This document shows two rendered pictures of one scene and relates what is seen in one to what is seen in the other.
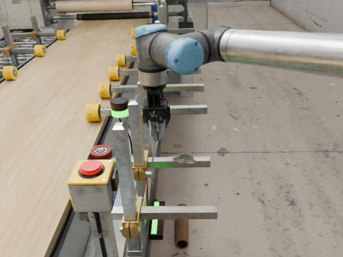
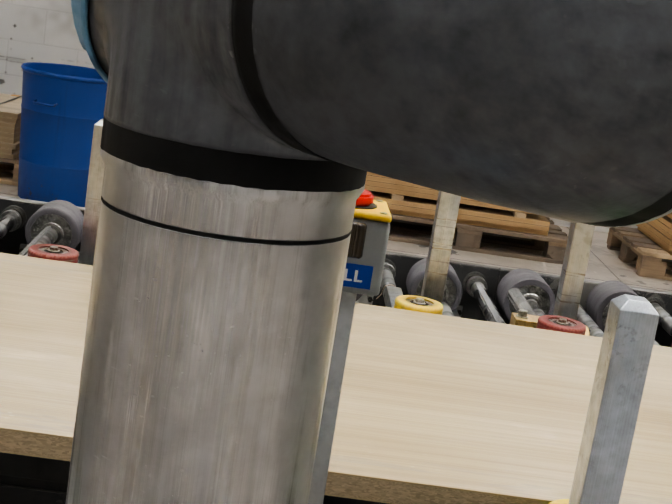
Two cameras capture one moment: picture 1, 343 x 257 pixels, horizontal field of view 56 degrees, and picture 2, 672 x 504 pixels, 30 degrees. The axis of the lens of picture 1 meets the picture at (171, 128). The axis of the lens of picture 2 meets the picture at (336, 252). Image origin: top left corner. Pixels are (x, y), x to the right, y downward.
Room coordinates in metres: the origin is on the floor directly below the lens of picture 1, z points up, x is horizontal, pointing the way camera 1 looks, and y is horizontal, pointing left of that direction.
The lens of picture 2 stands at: (0.36, -0.89, 1.41)
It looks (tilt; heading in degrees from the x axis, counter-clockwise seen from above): 12 degrees down; 84
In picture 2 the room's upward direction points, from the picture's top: 9 degrees clockwise
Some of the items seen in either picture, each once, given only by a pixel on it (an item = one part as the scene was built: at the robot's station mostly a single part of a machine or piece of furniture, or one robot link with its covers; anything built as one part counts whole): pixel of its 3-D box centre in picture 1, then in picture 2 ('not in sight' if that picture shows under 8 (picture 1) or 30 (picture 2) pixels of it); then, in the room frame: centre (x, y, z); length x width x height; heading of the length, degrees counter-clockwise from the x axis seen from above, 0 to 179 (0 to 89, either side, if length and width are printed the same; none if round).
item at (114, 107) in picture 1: (119, 104); not in sight; (0.99, 0.17, 1.11); 0.06 x 0.06 x 0.02
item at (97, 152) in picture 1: (102, 161); not in sight; (1.03, 0.27, 0.85); 0.08 x 0.08 x 0.11
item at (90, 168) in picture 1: (91, 169); (349, 199); (0.47, 0.15, 1.22); 0.04 x 0.04 x 0.02
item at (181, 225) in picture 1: (181, 225); not in sight; (1.47, -0.04, 0.04); 0.30 x 0.08 x 0.08; 177
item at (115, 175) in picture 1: (115, 180); (346, 238); (0.47, 0.11, 1.20); 0.03 x 0.01 x 0.03; 177
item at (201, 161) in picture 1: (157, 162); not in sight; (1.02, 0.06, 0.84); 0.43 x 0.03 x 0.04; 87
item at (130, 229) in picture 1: (132, 216); not in sight; (0.76, 0.13, 0.83); 0.13 x 0.06 x 0.05; 177
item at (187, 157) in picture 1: (184, 156); not in sight; (1.02, -0.04, 0.87); 0.09 x 0.07 x 0.02; 87
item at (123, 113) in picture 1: (120, 110); not in sight; (0.99, 0.17, 1.09); 0.06 x 0.06 x 0.02
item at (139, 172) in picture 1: (140, 165); not in sight; (1.01, 0.12, 0.85); 0.13 x 0.06 x 0.05; 177
